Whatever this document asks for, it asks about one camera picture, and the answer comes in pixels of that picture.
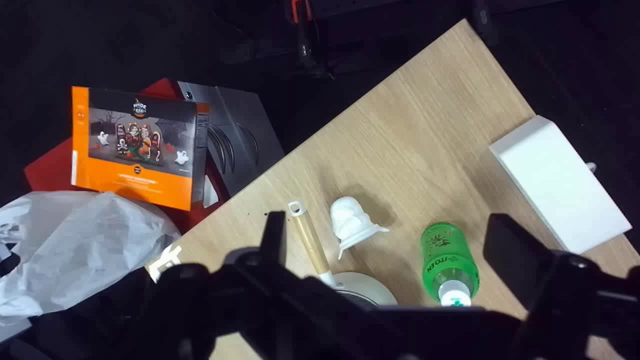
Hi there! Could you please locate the dark grey cardboard box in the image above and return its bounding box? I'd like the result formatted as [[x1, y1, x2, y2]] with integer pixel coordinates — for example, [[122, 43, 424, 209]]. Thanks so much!
[[176, 78, 288, 200]]

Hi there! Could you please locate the white power strip box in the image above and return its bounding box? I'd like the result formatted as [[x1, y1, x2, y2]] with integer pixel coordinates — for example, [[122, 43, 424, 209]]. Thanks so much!
[[488, 114, 635, 256]]

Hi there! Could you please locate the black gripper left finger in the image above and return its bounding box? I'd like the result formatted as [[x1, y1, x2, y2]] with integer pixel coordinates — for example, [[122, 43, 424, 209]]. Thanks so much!
[[259, 209, 291, 267]]

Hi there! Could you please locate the green tea bottle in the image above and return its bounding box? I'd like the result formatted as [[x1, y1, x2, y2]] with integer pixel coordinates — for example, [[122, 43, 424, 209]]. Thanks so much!
[[420, 220, 483, 308]]

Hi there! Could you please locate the small white plastic object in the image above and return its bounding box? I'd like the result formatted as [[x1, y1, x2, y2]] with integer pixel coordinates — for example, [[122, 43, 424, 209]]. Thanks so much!
[[328, 194, 393, 262]]

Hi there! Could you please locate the small white bracket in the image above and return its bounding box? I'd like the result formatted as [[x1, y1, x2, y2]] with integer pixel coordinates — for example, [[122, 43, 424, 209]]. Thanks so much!
[[146, 243, 187, 284]]

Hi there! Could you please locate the white pot wooden handle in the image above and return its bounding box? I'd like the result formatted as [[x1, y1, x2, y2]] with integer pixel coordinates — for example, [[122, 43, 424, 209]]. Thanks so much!
[[287, 200, 397, 309]]

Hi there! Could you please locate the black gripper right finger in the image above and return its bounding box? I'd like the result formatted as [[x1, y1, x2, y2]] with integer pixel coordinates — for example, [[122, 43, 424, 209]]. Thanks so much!
[[483, 212, 568, 312]]

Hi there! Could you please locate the white plastic bag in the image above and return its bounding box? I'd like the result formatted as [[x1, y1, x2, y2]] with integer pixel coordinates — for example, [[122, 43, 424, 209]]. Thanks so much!
[[0, 189, 184, 343]]

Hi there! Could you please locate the orange printed cardboard box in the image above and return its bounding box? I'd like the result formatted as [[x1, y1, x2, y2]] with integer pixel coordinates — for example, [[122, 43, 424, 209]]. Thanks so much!
[[69, 84, 200, 212]]

